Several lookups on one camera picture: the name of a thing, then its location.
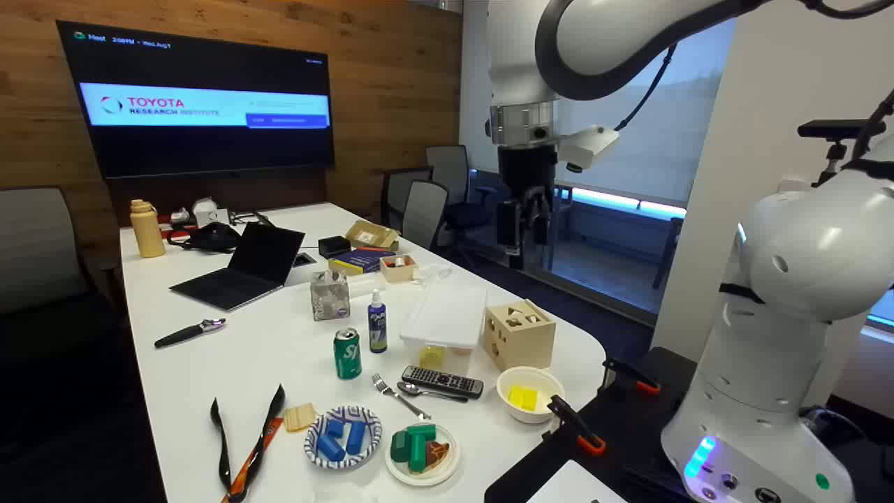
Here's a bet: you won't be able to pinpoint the wooden shape sorter box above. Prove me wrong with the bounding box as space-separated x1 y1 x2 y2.
481 296 558 375

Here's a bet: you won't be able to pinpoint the small bottle blue label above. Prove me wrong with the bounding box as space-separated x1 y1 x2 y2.
365 288 390 358

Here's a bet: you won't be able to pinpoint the silver fork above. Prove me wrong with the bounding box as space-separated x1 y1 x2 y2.
369 372 434 421

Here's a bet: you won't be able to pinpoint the small tan wooden tile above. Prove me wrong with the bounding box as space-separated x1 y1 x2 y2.
280 398 320 435

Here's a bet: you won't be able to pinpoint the silver spoon black handle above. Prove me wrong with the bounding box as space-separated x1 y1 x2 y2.
395 376 470 405

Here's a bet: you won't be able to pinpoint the small black box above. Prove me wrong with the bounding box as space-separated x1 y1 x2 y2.
315 231 355 263

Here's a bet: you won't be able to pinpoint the white plate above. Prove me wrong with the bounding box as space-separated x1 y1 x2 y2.
382 421 464 489

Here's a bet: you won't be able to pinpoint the white crumpled object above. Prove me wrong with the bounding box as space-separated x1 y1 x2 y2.
188 196 234 228

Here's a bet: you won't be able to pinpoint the dark mesh office chair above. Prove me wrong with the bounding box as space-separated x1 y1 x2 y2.
400 179 452 254

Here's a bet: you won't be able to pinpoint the black orange clamp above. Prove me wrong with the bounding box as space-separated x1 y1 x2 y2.
601 354 667 398
545 391 611 461

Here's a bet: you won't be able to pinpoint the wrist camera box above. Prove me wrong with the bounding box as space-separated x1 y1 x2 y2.
555 122 624 176

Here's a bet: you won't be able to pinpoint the green soda can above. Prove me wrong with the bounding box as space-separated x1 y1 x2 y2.
333 323 365 383

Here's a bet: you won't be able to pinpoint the wall mounted TV screen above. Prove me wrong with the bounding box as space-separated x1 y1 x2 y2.
56 20 337 180

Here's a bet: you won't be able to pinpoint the orange handled tongs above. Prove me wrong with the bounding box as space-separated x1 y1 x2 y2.
207 383 291 503

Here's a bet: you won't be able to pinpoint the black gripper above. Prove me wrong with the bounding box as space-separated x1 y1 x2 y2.
494 143 561 273

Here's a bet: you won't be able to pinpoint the green block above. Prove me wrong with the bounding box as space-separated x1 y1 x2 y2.
388 421 441 475

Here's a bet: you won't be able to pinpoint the black marker pen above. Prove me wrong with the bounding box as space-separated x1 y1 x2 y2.
151 314 230 352

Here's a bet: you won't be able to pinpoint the black open laptop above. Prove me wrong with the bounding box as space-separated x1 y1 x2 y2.
168 219 307 312

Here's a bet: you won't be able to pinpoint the white bowl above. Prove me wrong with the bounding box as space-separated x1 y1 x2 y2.
494 362 568 426

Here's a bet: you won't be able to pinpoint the yellow block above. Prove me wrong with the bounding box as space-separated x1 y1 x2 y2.
506 383 545 414

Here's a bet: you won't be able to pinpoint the white paper sheet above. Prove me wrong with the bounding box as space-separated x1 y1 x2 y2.
522 458 628 503

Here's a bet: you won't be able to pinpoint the small yellow sponge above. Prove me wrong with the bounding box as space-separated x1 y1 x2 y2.
415 342 450 372

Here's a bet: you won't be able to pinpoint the grey metal cup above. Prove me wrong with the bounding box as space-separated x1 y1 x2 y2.
307 267 355 323

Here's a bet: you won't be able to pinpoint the blue book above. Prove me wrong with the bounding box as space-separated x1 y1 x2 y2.
326 246 390 275

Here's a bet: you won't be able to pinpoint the grey fabric office chair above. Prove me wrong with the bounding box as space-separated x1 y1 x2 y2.
424 143 476 203

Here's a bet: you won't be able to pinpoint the small wooden tray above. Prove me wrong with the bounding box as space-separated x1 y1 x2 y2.
376 250 418 284

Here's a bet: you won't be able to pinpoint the blue patterned plate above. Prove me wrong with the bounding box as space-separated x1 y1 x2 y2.
302 402 386 475

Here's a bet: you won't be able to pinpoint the black remote control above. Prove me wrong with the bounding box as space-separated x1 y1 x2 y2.
400 362 490 402

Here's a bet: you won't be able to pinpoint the tan squeeze bottle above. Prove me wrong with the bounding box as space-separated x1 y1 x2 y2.
129 196 168 263

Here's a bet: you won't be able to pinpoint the black camera on tripod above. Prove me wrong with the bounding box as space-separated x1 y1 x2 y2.
795 87 894 190

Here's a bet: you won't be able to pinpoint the blue cylinder blocks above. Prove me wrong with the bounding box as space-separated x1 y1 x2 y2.
315 416 369 464

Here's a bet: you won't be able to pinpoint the dark low office chair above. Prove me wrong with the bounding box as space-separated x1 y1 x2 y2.
379 165 434 231

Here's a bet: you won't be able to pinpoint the white foam container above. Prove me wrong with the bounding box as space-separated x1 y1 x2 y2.
396 281 490 354

